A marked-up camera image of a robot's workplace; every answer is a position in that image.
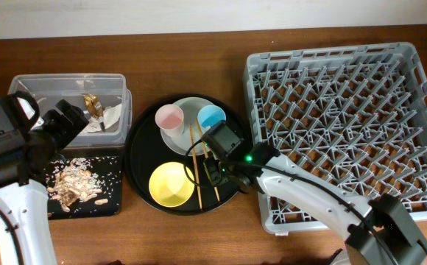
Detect brown gold snack wrapper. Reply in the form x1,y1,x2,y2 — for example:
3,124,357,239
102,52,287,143
83,93,104,119

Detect grey plate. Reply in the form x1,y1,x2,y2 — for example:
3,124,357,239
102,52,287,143
160,97,214,155

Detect pink cup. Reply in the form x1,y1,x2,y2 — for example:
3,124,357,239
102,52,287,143
155,104,184,137

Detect wooden chopstick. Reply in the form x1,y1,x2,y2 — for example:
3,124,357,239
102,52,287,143
188,124,203,211
196,119,220,202

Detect black rectangular tray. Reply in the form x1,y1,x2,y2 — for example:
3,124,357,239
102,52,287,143
43,149,123,221

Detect blue cup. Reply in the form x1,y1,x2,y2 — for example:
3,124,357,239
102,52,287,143
197,105,227,130

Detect grey dishwasher rack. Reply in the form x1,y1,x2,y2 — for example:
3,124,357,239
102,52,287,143
243,42,427,221

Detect yellow bowl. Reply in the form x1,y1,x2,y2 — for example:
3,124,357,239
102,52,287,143
149,162,194,208

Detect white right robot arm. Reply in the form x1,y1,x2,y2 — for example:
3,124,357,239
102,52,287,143
208,142,427,264

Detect white wrapper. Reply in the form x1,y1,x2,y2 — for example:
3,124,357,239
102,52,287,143
80,104,121,134

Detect food scraps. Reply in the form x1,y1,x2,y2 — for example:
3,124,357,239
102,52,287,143
46,157,122,214

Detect black round tray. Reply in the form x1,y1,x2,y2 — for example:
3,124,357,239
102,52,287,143
124,93,253,216

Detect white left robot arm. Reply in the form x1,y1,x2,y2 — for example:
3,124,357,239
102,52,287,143
0,91,88,264

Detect clear plastic bin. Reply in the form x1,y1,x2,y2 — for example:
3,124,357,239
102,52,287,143
8,74,132,149

